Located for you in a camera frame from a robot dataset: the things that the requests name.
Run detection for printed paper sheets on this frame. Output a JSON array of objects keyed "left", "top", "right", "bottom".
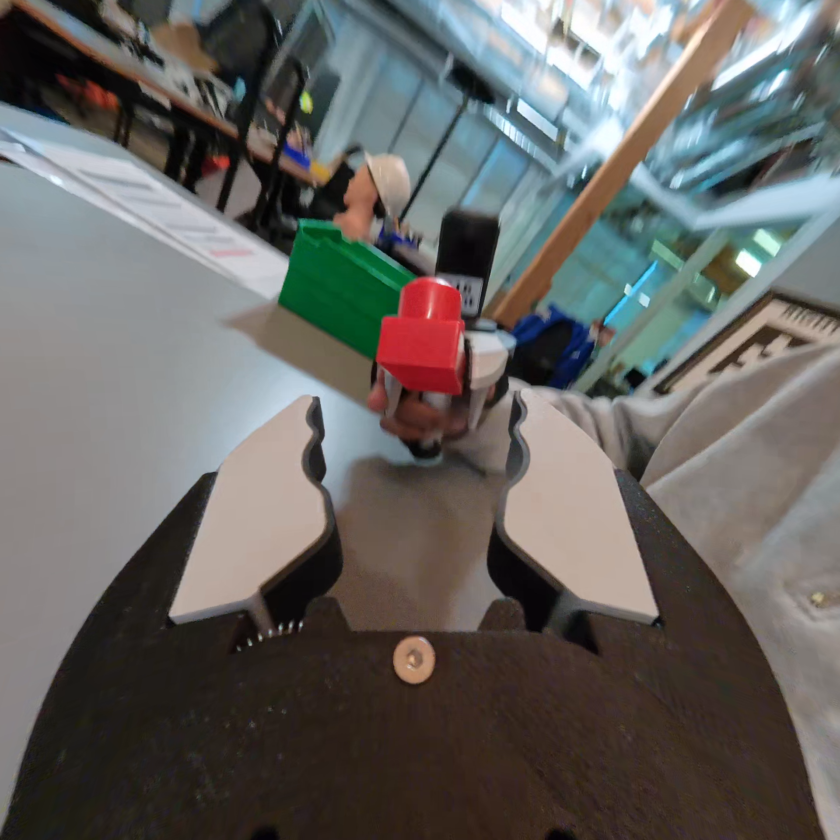
[{"left": 0, "top": 128, "right": 291, "bottom": 299}]

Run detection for red toy building block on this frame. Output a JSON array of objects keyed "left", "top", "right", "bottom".
[{"left": 375, "top": 276, "right": 468, "bottom": 396}]

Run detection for green plastic bin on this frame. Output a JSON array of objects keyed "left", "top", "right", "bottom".
[{"left": 278, "top": 218, "right": 419, "bottom": 361}]

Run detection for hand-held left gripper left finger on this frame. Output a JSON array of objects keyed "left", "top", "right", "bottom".
[{"left": 168, "top": 395, "right": 343, "bottom": 639}]

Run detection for blue jacket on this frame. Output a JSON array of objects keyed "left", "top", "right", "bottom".
[{"left": 512, "top": 303, "right": 618, "bottom": 389}]

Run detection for person's right hand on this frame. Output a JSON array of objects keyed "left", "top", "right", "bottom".
[{"left": 366, "top": 379, "right": 475, "bottom": 455}]

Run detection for framed marker board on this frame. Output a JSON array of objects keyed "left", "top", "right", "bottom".
[{"left": 656, "top": 292, "right": 840, "bottom": 395}]

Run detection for black floor lamp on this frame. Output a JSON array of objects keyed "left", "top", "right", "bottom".
[{"left": 399, "top": 56, "right": 497, "bottom": 221}]

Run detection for wooden pillar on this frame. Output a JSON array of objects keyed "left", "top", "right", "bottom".
[{"left": 491, "top": 0, "right": 756, "bottom": 329}]

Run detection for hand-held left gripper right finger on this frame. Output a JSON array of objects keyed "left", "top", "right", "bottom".
[{"left": 487, "top": 390, "right": 660, "bottom": 636}]

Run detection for person's right forearm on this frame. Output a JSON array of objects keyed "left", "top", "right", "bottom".
[{"left": 453, "top": 338, "right": 840, "bottom": 506}]

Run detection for wooden desk with black legs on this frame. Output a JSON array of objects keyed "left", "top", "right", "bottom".
[{"left": 0, "top": 0, "right": 342, "bottom": 221}]

